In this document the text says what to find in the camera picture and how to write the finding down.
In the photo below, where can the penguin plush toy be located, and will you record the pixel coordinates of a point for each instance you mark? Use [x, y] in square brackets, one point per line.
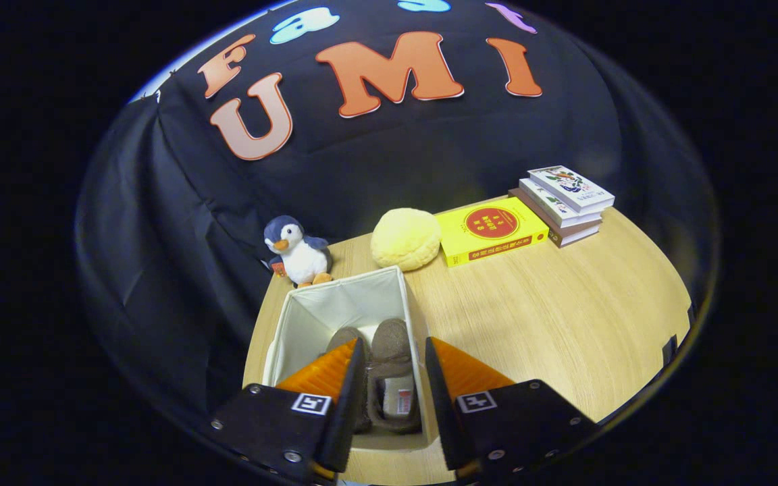
[301, 260]

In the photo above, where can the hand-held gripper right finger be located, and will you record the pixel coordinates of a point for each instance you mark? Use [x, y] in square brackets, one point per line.
[437, 405]

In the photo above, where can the yellow round plush bun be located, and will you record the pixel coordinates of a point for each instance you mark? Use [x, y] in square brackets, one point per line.
[406, 239]

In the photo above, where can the black backdrop cloth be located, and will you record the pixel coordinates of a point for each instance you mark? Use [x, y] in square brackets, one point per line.
[375, 169]

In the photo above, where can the brown cover book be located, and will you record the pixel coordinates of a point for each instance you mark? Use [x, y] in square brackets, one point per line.
[575, 233]

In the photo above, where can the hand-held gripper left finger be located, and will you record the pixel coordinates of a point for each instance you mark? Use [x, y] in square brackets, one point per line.
[352, 405]

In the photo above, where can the yellow book with red circle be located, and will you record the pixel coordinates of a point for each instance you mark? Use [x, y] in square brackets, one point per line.
[494, 229]

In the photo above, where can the brown fabric storage box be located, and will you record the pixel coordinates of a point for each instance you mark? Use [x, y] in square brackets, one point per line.
[335, 304]

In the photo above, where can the brown fuzzy shoe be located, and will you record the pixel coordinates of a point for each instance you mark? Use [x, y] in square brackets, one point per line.
[392, 344]
[345, 335]

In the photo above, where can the white book with green print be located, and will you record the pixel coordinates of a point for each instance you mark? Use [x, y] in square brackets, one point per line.
[561, 212]

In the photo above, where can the white floral cover book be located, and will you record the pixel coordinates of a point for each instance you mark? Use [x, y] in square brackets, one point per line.
[571, 185]

